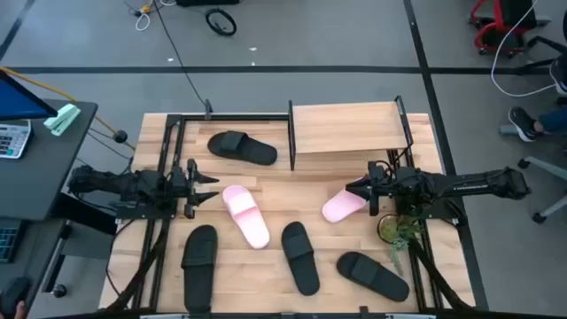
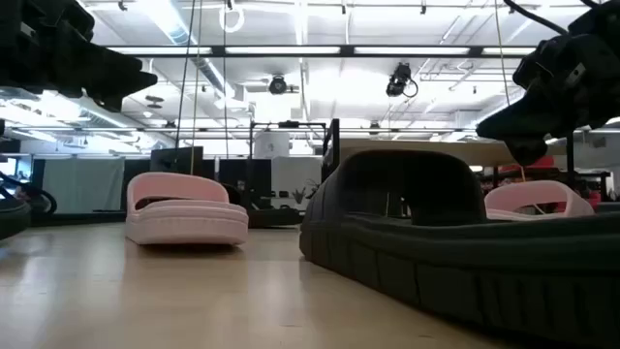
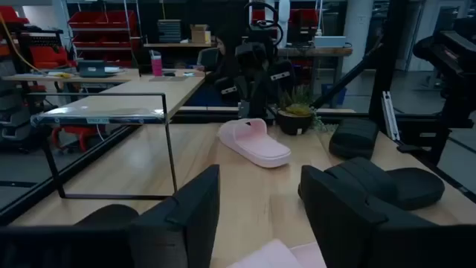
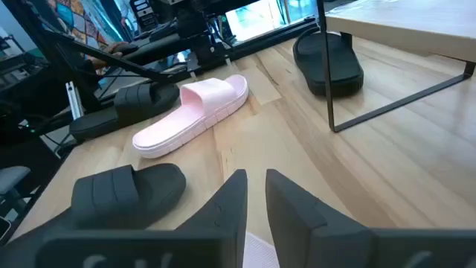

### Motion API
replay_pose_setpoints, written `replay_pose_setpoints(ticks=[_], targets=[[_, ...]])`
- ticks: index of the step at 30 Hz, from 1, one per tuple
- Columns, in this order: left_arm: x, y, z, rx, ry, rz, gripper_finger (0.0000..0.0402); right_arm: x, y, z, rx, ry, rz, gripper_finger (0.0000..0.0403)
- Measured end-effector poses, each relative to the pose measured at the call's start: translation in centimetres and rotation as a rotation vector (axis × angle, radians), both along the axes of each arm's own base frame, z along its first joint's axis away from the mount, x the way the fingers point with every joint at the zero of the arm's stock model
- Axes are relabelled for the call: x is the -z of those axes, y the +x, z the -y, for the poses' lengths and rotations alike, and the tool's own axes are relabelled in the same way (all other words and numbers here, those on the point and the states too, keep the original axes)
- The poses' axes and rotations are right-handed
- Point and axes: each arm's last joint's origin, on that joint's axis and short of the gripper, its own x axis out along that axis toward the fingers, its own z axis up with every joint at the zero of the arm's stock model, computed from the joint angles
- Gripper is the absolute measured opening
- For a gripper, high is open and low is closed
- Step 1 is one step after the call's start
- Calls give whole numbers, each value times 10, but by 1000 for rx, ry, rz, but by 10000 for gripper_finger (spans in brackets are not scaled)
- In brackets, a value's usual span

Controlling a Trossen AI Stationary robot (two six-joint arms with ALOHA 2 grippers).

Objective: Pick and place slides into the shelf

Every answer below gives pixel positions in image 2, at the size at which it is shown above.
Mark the black overhead light bar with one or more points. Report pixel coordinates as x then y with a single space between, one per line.
218 50

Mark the black ceiling camera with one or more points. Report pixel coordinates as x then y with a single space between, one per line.
277 85

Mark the pink slide sandal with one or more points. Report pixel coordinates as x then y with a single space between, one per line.
533 191
189 228

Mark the black background frame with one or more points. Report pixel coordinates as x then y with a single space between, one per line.
288 125

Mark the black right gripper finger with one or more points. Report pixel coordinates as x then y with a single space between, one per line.
528 151
533 121

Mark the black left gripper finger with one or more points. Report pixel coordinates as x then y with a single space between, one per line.
126 75
111 102

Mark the dark background monitor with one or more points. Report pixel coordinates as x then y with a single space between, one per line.
174 160

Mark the grey partition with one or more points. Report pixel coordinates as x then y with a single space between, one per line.
82 186

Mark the black table frame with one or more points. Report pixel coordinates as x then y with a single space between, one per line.
77 219

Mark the small background plant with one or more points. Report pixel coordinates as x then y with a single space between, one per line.
299 195

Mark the black overhead camera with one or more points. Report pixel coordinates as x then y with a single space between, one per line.
399 80

